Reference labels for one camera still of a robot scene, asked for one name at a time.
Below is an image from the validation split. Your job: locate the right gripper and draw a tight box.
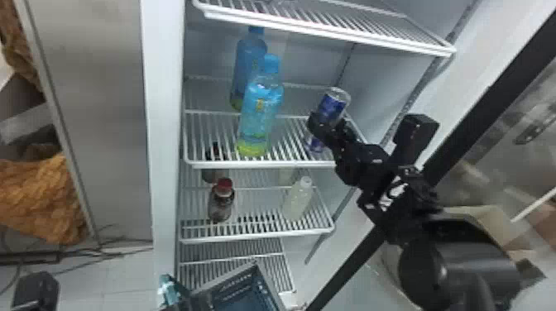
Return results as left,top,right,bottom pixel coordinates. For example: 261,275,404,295
305,111,395,193

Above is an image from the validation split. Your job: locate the clear bottle with blue label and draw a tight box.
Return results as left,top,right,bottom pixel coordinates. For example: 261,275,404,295
303,86,352,156

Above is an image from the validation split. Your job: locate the white bottle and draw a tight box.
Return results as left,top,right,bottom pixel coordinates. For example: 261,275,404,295
280,175,315,222

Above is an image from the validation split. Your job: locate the brown bottle with red cap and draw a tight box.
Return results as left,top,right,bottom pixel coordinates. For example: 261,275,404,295
207,176,237,224

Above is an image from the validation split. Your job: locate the fridge door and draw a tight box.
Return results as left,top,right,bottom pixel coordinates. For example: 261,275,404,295
304,0,556,311

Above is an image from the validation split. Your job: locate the white fridge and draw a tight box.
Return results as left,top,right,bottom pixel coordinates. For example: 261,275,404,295
12,0,483,311

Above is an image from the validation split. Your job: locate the cardboard box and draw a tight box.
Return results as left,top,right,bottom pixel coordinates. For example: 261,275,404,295
438,203,532,262

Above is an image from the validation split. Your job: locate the orange cloth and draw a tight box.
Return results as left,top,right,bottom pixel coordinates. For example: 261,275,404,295
0,151,89,246

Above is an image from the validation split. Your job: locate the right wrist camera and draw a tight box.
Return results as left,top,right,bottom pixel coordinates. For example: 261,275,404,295
391,113,441,170

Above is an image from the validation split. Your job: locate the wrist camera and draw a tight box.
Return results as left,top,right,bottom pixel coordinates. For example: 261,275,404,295
10,270,60,311
391,113,441,170

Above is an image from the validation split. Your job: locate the black cable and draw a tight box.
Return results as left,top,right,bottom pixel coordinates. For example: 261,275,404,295
0,225,154,296

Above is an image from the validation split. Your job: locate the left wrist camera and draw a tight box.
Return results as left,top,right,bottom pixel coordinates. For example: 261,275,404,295
10,270,60,311

